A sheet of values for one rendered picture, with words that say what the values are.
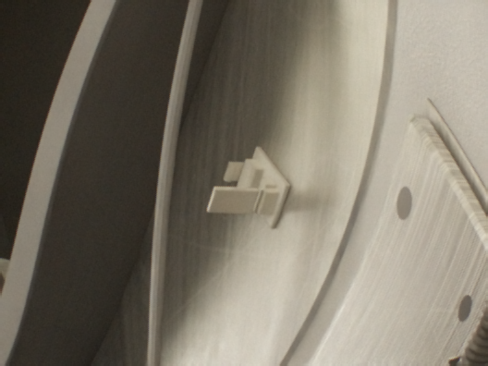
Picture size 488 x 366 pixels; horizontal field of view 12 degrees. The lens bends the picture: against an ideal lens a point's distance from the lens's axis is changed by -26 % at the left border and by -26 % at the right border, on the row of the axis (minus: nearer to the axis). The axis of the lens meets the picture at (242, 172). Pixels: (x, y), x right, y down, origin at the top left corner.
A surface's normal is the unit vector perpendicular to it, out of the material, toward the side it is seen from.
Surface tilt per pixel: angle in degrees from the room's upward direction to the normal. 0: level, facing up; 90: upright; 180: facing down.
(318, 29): 90
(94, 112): 115
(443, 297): 90
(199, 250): 90
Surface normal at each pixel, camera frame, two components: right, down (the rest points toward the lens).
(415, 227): -0.87, -0.04
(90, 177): 0.38, 0.58
